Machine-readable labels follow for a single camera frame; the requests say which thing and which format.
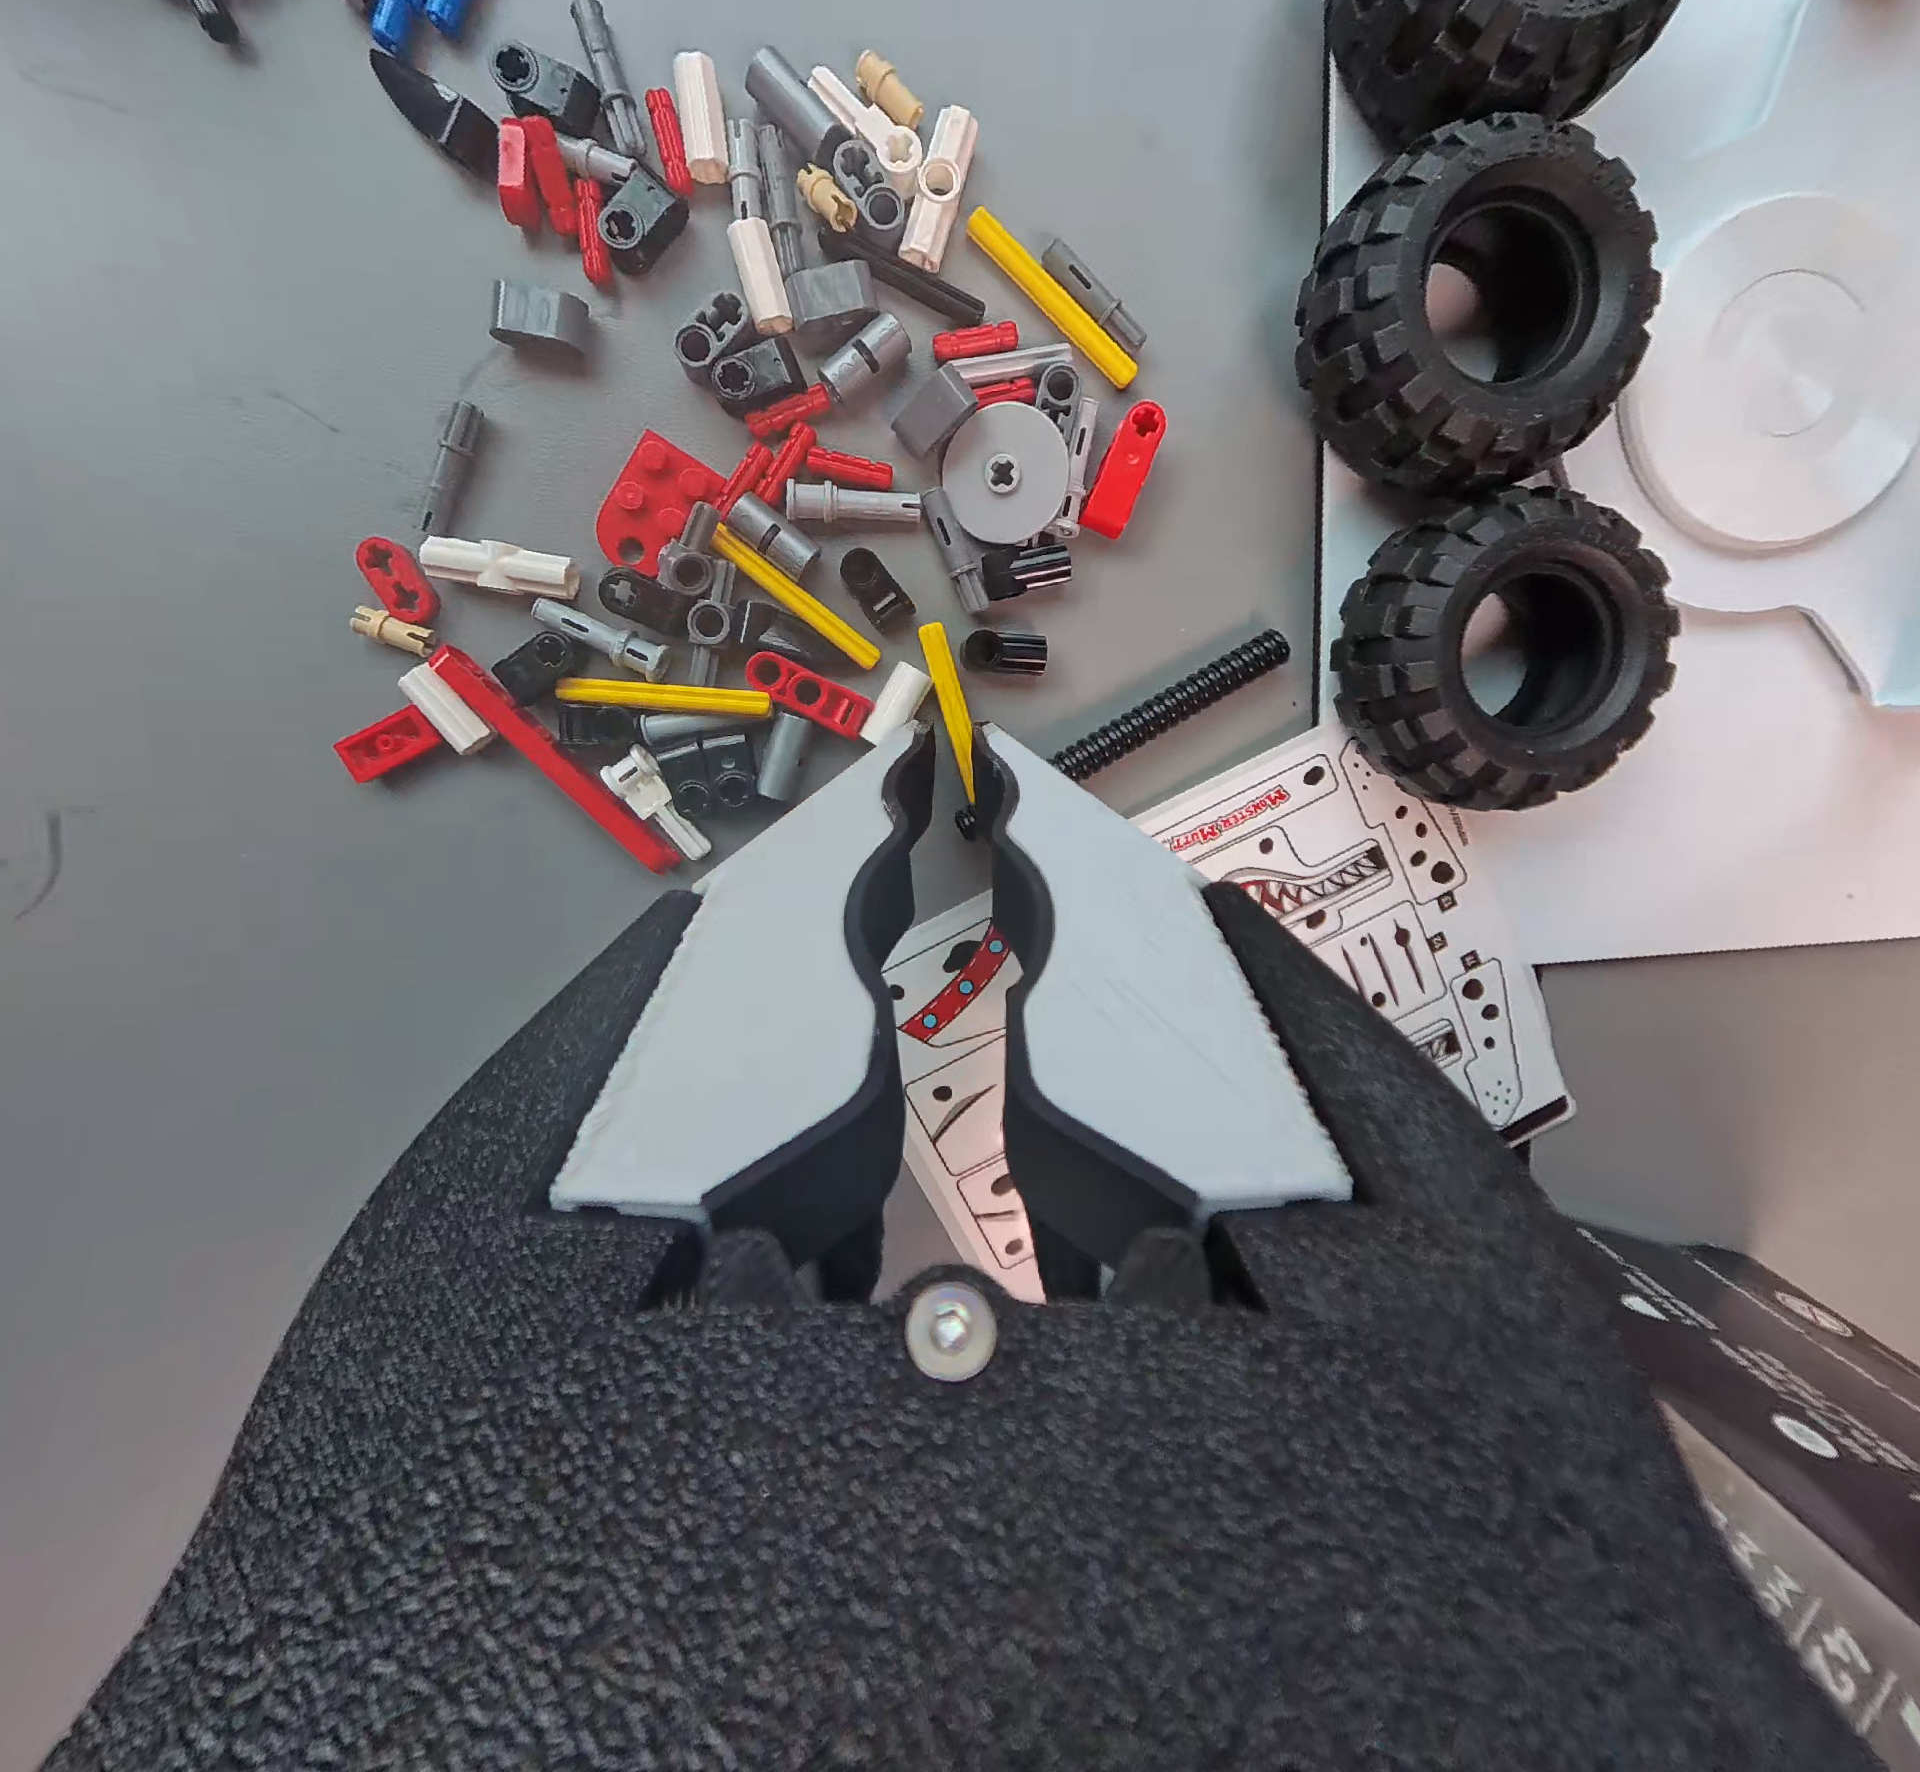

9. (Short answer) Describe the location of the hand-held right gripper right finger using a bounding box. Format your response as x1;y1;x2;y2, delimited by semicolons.
967;727;1355;1303

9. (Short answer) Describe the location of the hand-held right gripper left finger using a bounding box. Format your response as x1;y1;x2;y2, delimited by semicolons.
550;725;934;1306

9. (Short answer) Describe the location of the yellow axle rod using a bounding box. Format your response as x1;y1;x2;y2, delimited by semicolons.
915;620;980;817

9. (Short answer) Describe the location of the printed sticker sheet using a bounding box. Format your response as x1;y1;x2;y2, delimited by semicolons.
877;727;1577;1308

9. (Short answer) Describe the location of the black ribbed rod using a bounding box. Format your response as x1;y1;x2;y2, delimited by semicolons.
1050;631;1291;779

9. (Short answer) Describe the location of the black knobby tyre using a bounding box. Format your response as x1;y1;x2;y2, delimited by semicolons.
1293;114;1665;503
1330;485;1680;814
1322;0;1719;148

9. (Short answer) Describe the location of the pile of mixed small bricks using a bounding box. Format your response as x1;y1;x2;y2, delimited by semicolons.
332;0;1170;878

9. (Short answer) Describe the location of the white stand base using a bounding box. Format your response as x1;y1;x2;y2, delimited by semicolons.
1315;0;1920;968

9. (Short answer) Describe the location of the black printed box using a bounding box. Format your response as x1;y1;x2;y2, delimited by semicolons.
1608;1239;1920;1772

